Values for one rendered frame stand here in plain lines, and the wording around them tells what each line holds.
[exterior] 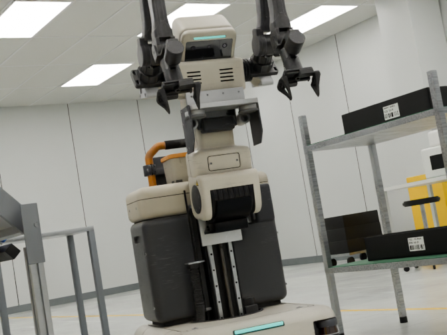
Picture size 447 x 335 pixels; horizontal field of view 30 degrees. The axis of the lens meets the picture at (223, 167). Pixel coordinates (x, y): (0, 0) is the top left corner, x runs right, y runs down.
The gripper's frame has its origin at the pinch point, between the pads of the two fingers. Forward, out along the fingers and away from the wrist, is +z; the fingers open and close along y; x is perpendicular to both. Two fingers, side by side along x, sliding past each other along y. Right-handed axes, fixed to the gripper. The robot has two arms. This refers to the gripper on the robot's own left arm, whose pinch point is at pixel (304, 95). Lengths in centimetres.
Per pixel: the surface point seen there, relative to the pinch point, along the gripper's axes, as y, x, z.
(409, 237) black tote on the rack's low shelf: 70, 103, 13
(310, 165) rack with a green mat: 43, 118, -41
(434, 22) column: 389, 453, -393
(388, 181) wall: 360, 644, -304
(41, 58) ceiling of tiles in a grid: -41, 561, -497
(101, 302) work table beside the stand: -51, 312, -73
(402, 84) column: 345, 496, -345
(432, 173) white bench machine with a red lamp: 295, 435, -193
